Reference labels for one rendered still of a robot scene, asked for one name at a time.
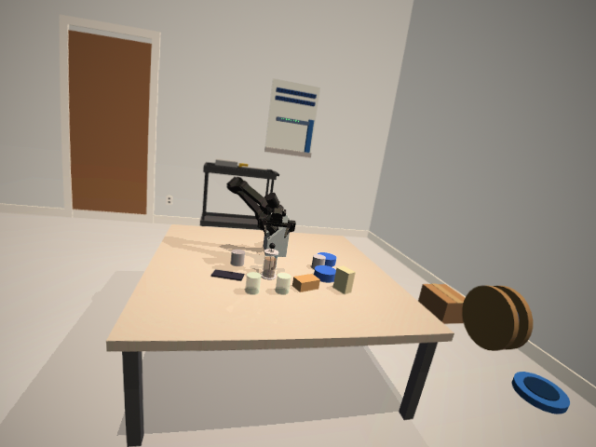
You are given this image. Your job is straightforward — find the blue short cylinder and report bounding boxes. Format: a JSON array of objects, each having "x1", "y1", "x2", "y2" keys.
[
  {"x1": 314, "y1": 265, "x2": 336, "y2": 283},
  {"x1": 318, "y1": 252, "x2": 337, "y2": 267}
]

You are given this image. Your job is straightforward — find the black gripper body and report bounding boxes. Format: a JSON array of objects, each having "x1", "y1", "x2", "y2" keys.
[{"x1": 257, "y1": 216, "x2": 296, "y2": 232}]

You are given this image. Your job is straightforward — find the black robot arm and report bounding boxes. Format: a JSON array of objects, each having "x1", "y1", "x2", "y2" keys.
[{"x1": 226, "y1": 177, "x2": 286, "y2": 236}]

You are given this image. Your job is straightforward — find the pale yellow block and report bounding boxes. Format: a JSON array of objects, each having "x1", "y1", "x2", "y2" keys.
[{"x1": 333, "y1": 266, "x2": 356, "y2": 295}]

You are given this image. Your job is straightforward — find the glass coffee press with black knob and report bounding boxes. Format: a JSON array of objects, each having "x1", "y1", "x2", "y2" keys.
[{"x1": 261, "y1": 243, "x2": 278, "y2": 280}]

